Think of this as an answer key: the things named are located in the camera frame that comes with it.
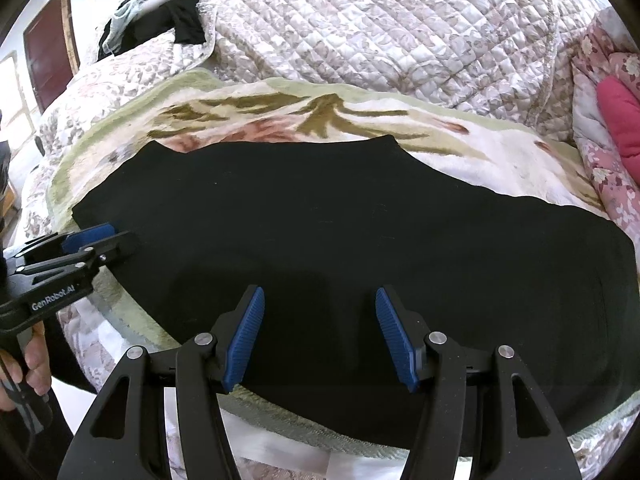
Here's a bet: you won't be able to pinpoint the quilted floral bedspread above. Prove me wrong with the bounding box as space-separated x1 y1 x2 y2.
20 0 608 480

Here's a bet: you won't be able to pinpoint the person's dark clothing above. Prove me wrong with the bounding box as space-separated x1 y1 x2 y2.
0 320 101 480

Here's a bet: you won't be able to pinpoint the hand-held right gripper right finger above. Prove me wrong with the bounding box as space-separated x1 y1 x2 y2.
375 286 583 480

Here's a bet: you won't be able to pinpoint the person's left hand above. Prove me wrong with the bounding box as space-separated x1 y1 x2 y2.
0 320 52 413

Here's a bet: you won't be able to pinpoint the pink pillow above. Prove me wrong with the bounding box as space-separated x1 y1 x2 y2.
595 77 640 181

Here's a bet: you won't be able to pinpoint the window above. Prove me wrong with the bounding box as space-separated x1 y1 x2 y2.
0 55 41 121

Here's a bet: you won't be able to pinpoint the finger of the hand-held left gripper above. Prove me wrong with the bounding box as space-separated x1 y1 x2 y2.
22 231 141 282
7 223 119 258

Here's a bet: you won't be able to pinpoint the dark clothes pile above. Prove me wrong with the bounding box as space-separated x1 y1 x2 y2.
97 0 208 61

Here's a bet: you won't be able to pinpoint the light blue cloth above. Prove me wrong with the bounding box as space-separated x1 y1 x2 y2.
107 0 173 56

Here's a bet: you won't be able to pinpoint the brown wooden door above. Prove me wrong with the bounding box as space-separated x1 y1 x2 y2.
22 0 81 98

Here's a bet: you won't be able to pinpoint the pink floral comforter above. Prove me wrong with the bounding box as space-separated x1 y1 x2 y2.
570 7 640 241

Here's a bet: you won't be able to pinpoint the black pants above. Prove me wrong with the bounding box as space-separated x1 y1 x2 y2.
71 135 640 433

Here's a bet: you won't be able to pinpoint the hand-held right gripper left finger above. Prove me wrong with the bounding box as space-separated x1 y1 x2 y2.
72 284 266 480

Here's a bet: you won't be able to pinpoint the floral plush fleece blanket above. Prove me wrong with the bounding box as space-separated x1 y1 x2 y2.
47 69 640 461

